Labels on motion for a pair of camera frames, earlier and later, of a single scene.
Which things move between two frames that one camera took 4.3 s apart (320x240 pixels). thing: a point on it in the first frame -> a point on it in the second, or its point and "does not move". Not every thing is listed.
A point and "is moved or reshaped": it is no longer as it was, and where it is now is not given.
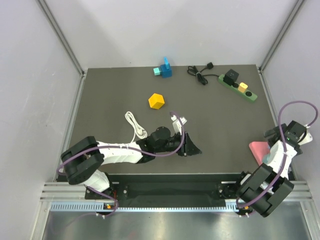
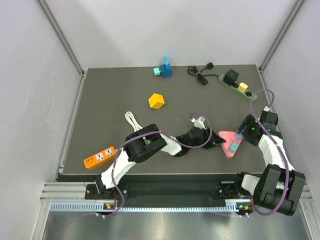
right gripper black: (272, 131) -> (248, 121)
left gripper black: (188, 148) -> (215, 140)
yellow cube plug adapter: (156, 101) does not move
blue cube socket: (166, 73) does not move
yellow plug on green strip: (242, 87) does not move
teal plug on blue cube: (157, 71) does not move
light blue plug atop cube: (166, 61) does not move
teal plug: (266, 158) is moved or reshaped
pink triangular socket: (259, 149) -> (232, 144)
